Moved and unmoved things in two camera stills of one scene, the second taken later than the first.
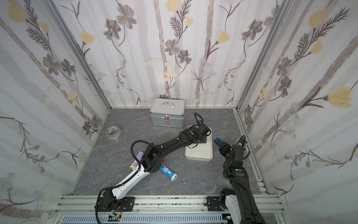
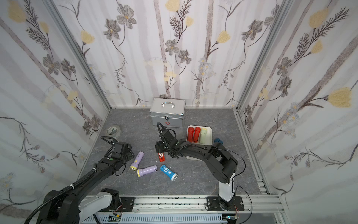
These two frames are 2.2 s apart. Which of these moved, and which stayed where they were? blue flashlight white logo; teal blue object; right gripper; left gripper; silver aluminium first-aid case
Moved: right gripper; left gripper
Stayed: silver aluminium first-aid case; teal blue object; blue flashlight white logo
